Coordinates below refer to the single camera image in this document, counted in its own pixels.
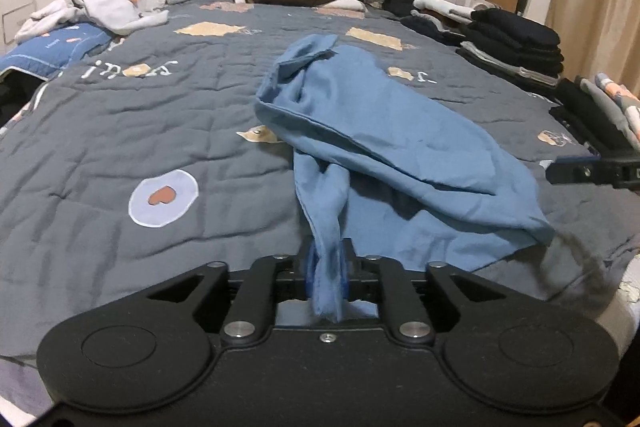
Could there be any patterned folded clothes pile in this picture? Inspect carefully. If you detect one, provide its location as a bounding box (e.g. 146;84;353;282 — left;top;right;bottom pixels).
554;77;639;155

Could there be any blue patterned pillow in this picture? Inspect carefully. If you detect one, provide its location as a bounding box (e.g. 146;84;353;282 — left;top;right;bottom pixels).
1;23;113;81

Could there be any light grey hoodie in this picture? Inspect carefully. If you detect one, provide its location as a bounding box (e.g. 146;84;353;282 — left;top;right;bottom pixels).
14;0;168;44

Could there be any black folded clothes stack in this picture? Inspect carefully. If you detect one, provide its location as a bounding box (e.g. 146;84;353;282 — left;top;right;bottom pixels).
460;8;564;87

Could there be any blue shirt garment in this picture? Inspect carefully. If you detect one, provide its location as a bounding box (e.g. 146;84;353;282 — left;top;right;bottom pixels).
255;35;554;321

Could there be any grey quilted bedspread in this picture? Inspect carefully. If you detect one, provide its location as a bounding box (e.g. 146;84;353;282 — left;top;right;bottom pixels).
1;2;639;364

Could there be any white folded garment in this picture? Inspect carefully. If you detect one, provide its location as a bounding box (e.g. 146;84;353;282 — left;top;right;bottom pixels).
413;0;473;23

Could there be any white cartoon bed sheet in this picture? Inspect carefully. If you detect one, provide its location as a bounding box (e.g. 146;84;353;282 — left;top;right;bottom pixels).
597;256;640;358

